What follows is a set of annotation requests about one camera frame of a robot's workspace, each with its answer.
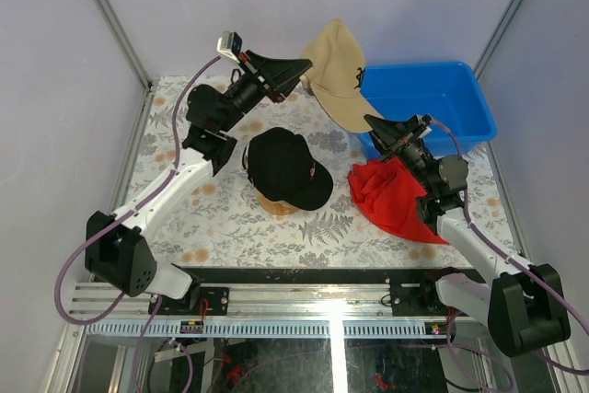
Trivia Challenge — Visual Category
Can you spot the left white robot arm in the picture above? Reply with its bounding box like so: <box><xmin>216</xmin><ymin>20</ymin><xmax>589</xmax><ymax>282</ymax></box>
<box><xmin>85</xmin><ymin>51</ymin><xmax>312</xmax><ymax>315</ymax></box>

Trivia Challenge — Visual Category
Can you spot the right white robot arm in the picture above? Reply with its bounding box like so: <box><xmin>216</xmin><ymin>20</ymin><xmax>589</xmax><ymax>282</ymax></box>
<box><xmin>364</xmin><ymin>115</ymin><xmax>571</xmax><ymax>357</ymax></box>

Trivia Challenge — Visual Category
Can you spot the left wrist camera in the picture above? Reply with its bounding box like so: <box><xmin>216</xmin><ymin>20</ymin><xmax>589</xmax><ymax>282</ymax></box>
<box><xmin>216</xmin><ymin>30</ymin><xmax>242</xmax><ymax>64</ymax></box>

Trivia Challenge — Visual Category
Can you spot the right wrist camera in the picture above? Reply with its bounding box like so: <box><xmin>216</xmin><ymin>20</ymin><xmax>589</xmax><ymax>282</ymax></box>
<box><xmin>416</xmin><ymin>114</ymin><xmax>433</xmax><ymax>138</ymax></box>

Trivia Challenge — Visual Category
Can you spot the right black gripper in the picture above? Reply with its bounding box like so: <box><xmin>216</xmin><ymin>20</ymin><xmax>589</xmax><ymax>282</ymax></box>
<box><xmin>362</xmin><ymin>116</ymin><xmax>436</xmax><ymax>194</ymax></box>

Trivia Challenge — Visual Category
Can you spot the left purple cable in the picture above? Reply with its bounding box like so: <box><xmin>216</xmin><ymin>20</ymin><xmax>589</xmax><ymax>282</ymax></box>
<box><xmin>53</xmin><ymin>55</ymin><xmax>225</xmax><ymax>324</ymax></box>

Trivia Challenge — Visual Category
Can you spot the blue plastic bin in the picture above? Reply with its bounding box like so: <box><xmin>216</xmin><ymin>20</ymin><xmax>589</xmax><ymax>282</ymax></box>
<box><xmin>361</xmin><ymin>62</ymin><xmax>497</xmax><ymax>153</ymax></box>

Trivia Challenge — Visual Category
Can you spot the left aluminium corner post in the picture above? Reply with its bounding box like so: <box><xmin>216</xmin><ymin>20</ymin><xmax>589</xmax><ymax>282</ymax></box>
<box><xmin>93</xmin><ymin>0</ymin><xmax>153</xmax><ymax>91</ymax></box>

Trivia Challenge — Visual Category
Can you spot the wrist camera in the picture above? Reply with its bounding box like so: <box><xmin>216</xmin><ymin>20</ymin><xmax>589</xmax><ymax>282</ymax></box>
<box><xmin>416</xmin><ymin>114</ymin><xmax>433</xmax><ymax>138</ymax></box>
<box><xmin>216</xmin><ymin>30</ymin><xmax>242</xmax><ymax>64</ymax></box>

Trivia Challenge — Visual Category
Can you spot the wooden hat stand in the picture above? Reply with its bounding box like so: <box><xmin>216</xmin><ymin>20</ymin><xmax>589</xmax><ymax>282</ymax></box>
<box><xmin>256</xmin><ymin>191</ymin><xmax>299</xmax><ymax>216</ymax></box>

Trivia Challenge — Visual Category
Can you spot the purple cable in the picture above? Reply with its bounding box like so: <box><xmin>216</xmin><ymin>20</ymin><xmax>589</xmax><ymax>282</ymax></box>
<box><xmin>53</xmin><ymin>55</ymin><xmax>225</xmax><ymax>324</ymax></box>
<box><xmin>430</xmin><ymin>119</ymin><xmax>589</xmax><ymax>389</ymax></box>

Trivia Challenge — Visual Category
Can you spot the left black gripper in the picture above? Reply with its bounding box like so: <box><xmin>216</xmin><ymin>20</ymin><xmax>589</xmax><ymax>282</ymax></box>
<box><xmin>217</xmin><ymin>49</ymin><xmax>310</xmax><ymax>133</ymax></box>

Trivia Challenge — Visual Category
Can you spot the right aluminium corner post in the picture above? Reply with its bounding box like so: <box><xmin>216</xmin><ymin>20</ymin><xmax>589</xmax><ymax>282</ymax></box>
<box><xmin>474</xmin><ymin>0</ymin><xmax>525</xmax><ymax>78</ymax></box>

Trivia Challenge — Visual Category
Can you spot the aluminium corner post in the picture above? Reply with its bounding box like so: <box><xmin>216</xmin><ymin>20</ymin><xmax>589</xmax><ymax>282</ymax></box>
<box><xmin>474</xmin><ymin>0</ymin><xmax>525</xmax><ymax>78</ymax></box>
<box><xmin>93</xmin><ymin>0</ymin><xmax>153</xmax><ymax>91</ymax></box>

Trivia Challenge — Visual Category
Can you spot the floral table mat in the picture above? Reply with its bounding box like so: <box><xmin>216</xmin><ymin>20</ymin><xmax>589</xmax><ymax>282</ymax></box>
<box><xmin>127</xmin><ymin>76</ymin><xmax>521</xmax><ymax>269</ymax></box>

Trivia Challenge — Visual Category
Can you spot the black cap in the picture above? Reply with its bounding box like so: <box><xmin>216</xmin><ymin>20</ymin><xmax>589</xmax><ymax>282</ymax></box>
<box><xmin>242</xmin><ymin>127</ymin><xmax>333</xmax><ymax>211</ymax></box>

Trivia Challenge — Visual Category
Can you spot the red cloth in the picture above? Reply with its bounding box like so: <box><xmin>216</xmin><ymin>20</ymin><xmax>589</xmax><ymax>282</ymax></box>
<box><xmin>348</xmin><ymin>158</ymin><xmax>446</xmax><ymax>245</ymax></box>

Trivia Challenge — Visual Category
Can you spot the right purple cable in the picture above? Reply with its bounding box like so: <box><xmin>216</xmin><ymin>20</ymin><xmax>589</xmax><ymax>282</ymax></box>
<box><xmin>430</xmin><ymin>119</ymin><xmax>589</xmax><ymax>389</ymax></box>

